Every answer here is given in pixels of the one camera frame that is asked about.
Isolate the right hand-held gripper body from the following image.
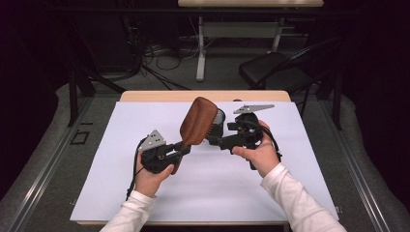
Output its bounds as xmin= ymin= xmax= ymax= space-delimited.
xmin=220 ymin=103 xmax=276 ymax=171

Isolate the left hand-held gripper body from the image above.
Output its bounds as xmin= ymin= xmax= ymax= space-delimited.
xmin=138 ymin=129 xmax=183 ymax=175

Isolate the black mesh pen holder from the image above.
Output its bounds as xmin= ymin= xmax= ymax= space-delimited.
xmin=207 ymin=107 xmax=227 ymax=138

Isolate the wooden hairbrush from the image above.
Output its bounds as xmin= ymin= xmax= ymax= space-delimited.
xmin=170 ymin=96 xmax=220 ymax=176

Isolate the person's left hand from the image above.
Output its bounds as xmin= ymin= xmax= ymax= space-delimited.
xmin=134 ymin=151 xmax=177 ymax=197

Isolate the person's right hand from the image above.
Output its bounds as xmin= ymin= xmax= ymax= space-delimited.
xmin=231 ymin=120 xmax=281 ymax=178

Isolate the white table sheet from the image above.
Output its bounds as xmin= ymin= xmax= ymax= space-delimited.
xmin=70 ymin=101 xmax=340 ymax=223

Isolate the black folding chair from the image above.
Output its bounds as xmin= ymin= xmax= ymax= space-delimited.
xmin=238 ymin=36 xmax=342 ymax=118

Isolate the white-legged desk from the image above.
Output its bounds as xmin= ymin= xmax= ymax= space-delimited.
xmin=177 ymin=0 xmax=325 ymax=82

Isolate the black metal stand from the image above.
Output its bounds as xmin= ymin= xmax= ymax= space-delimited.
xmin=315 ymin=64 xmax=343 ymax=131
xmin=66 ymin=18 xmax=128 ymax=128

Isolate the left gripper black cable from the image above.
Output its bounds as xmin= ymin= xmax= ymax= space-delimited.
xmin=125 ymin=137 xmax=147 ymax=201

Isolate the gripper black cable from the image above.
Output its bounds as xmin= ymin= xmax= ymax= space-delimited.
xmin=257 ymin=124 xmax=283 ymax=162
xmin=125 ymin=137 xmax=147 ymax=201

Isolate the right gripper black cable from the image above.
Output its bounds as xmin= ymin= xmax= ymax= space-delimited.
xmin=257 ymin=124 xmax=283 ymax=162

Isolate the bundle of floor cables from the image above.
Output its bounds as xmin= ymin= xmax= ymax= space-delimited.
xmin=122 ymin=15 xmax=191 ymax=92

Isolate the metal floor rail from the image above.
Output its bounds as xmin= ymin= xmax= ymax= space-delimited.
xmin=6 ymin=96 xmax=95 ymax=232
xmin=317 ymin=96 xmax=393 ymax=232

